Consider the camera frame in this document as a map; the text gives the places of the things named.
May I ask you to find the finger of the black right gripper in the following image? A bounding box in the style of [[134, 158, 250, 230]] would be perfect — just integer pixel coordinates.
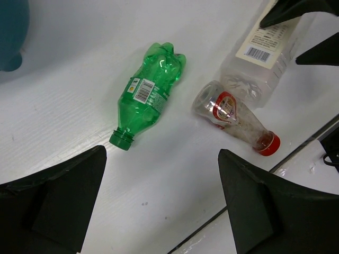
[[296, 33, 339, 66], [260, 0, 338, 28]]

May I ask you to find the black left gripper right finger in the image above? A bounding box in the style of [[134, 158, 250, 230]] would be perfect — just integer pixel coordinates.
[[218, 149, 338, 253]]

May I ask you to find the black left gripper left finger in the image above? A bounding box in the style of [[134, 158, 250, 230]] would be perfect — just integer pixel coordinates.
[[1, 146, 107, 253]]

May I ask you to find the square clear labelled bottle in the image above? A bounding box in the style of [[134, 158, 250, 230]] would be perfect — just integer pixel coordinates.
[[220, 1, 300, 108]]

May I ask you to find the clear bottle red cap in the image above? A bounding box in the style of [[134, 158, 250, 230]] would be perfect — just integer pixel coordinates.
[[192, 80, 281, 156]]

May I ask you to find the green plastic bottle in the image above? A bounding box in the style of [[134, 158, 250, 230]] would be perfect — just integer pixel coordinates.
[[109, 42, 186, 151]]

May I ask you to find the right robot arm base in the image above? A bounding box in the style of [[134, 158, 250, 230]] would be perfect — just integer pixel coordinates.
[[320, 128, 338, 171]]

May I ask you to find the teal plastic bin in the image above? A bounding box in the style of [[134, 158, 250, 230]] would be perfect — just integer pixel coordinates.
[[1, 0, 30, 72]]

